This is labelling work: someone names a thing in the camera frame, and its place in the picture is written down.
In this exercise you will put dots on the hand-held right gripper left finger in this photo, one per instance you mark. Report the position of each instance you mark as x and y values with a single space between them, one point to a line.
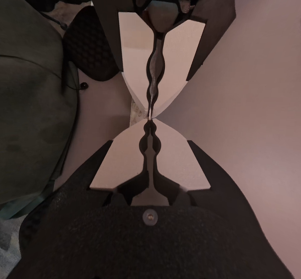
120 163

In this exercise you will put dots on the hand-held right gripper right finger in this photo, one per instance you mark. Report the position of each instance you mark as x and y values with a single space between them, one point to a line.
181 163

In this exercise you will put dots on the small brick-print paper bag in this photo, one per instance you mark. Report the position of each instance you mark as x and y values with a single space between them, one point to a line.
136 113

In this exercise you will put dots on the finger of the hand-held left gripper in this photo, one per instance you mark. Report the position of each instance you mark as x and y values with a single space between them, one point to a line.
134 48
183 53

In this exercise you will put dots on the black chair armrest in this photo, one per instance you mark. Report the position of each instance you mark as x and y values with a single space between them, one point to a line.
89 48

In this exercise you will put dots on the grey desk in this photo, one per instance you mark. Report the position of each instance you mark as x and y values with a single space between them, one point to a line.
235 119

